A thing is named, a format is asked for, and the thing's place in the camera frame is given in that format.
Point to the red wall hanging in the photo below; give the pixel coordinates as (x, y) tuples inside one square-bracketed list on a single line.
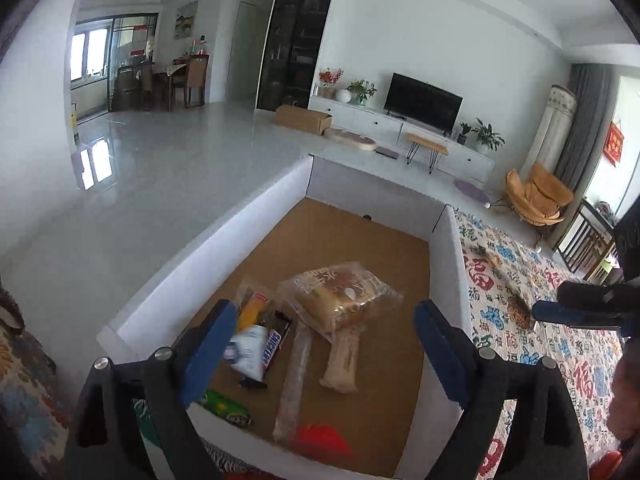
[(613, 146)]

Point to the grey curtain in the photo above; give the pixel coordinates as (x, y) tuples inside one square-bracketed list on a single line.
[(591, 84)]

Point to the beige wafer snack pack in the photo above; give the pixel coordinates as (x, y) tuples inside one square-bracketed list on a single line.
[(341, 368)]

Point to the long clear biscuit pack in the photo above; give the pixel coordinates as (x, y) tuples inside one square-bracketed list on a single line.
[(292, 392)]

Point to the black display cabinet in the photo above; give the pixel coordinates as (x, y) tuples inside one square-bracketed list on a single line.
[(291, 53)]

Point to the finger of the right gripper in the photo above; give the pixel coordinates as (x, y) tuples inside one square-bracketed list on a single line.
[(555, 313)]

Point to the patterned fu character tablecloth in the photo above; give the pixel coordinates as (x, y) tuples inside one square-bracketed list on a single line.
[(586, 358)]

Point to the small wooden stool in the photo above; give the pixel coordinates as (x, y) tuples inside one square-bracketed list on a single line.
[(437, 151)]

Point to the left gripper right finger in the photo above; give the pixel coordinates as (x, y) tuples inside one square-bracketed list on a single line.
[(545, 441)]

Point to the long snack packet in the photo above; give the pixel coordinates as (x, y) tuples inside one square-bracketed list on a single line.
[(525, 317)]

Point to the green snack packet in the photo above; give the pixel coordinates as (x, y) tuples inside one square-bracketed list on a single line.
[(226, 409)]

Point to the black television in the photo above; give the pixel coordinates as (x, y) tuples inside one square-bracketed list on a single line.
[(427, 104)]

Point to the round floor cushion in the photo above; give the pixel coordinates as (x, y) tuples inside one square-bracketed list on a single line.
[(351, 139)]

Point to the small potted plant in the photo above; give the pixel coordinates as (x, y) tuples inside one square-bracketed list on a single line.
[(465, 129)]

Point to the white tv cabinet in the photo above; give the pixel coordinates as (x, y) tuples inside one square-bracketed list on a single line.
[(459, 161)]

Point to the purple floor mat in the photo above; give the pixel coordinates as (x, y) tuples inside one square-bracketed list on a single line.
[(472, 191)]

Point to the red flower vase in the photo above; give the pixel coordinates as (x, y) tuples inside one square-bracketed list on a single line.
[(328, 79)]

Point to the packaged bread loaf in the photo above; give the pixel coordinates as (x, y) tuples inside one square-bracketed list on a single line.
[(335, 298)]

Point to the orange lounge chair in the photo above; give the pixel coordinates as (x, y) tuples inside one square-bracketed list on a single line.
[(540, 199)]

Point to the green plant left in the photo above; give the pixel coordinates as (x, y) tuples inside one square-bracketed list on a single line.
[(361, 90)]

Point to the cardboard box on floor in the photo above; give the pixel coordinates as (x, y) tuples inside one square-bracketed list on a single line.
[(301, 119)]

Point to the white blue snack pouch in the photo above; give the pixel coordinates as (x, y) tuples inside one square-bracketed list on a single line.
[(245, 351)]

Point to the green potted plant right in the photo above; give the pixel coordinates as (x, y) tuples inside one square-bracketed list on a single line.
[(487, 139)]

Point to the snickers bar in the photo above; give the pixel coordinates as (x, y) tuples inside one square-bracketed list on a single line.
[(278, 325)]

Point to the white storage box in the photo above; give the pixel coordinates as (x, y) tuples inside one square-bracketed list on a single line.
[(319, 213)]

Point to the dark wooden chair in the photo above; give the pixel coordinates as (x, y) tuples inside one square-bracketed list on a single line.
[(587, 248)]

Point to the yellow orange snack packet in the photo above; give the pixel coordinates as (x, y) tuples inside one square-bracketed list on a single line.
[(251, 300)]

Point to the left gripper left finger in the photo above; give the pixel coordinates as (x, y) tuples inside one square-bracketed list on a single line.
[(105, 441)]

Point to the dining table with chairs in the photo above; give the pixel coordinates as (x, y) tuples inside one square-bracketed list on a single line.
[(139, 85)]

